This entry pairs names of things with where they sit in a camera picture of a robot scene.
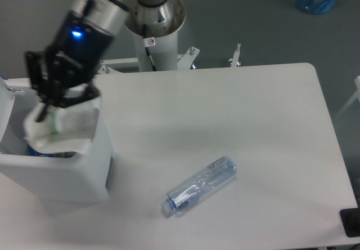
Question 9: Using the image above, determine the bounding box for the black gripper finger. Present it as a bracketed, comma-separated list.
[25, 51, 61, 121]
[58, 82, 100, 108]

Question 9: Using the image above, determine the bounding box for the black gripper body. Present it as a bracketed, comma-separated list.
[45, 11, 114, 88]

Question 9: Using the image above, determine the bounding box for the white plastic wrapper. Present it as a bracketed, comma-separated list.
[23, 97, 102, 154]

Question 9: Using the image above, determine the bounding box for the clear plastic water bottle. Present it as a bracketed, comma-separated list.
[161, 156, 237, 216]

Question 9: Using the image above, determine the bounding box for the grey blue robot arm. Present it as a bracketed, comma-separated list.
[25, 0, 185, 122]

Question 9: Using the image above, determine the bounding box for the white plastic trash can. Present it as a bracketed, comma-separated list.
[1, 80, 114, 203]

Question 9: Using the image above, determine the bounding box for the blue snack packet in bin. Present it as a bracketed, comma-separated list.
[28, 145, 76, 158]

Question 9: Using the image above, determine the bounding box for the black device at table edge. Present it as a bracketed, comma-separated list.
[340, 208, 359, 238]

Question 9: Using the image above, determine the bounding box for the black pedestal cable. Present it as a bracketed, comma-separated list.
[142, 24, 158, 72]

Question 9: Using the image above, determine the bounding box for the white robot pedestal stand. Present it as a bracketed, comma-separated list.
[97, 0, 245, 74]

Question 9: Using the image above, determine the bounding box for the white frame at right edge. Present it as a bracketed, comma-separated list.
[335, 76, 360, 119]

